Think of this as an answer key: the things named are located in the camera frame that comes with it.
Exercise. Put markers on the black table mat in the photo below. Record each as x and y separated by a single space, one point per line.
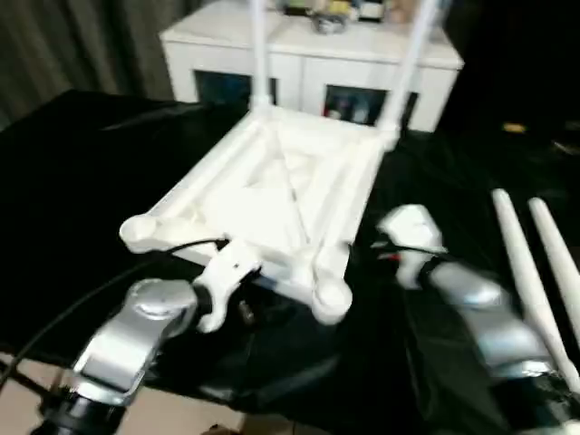
90 181

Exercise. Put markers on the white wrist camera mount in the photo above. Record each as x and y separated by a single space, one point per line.
412 226
231 267

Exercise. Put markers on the white plastic table top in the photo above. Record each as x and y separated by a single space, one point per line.
272 190

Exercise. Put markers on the white plastic table leg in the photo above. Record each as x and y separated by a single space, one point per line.
553 235
262 54
408 68
516 244

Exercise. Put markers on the grey pleated curtain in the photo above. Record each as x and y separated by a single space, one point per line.
68 50

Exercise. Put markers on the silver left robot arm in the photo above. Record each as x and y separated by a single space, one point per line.
131 326

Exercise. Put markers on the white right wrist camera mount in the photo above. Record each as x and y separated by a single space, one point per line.
412 226

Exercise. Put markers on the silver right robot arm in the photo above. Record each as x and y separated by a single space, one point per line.
494 317

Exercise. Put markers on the small yellow label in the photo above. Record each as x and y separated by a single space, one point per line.
514 127

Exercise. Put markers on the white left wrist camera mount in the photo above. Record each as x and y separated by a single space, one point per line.
231 267

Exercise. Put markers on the white sideboard cabinet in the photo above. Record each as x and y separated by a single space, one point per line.
217 45

